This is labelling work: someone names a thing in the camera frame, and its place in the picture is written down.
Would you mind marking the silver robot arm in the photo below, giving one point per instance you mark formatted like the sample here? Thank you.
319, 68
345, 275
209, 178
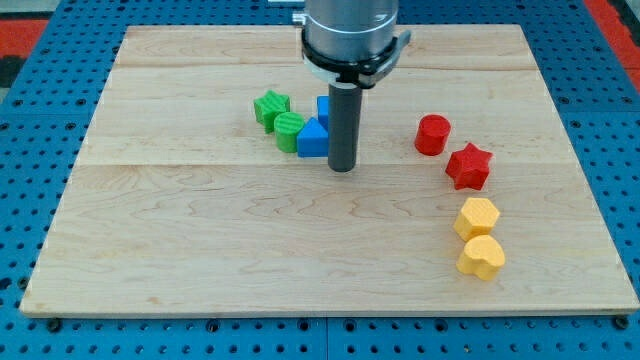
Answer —
351, 43

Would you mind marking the green star block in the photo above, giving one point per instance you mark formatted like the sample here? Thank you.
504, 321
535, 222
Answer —
268, 107

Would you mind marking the red star block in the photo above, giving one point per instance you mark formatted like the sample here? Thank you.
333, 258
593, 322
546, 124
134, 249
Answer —
469, 167

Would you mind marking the blue triangle block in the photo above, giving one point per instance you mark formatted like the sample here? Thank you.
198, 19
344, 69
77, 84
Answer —
312, 140

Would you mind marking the green cylinder block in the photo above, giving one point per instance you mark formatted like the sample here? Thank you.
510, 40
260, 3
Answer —
287, 126

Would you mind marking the blue cube block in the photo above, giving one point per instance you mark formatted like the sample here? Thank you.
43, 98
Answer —
322, 105

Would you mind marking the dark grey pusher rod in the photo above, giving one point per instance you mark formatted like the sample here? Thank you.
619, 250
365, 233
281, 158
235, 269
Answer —
343, 127

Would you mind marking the red cylinder block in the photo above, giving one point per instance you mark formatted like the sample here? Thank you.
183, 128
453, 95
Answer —
432, 134

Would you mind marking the wooden board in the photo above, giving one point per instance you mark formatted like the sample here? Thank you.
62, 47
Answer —
180, 205

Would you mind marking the yellow hexagon block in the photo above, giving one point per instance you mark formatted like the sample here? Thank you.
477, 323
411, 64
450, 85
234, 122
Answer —
477, 216

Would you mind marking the yellow heart block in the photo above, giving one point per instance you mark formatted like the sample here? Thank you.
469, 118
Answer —
481, 256

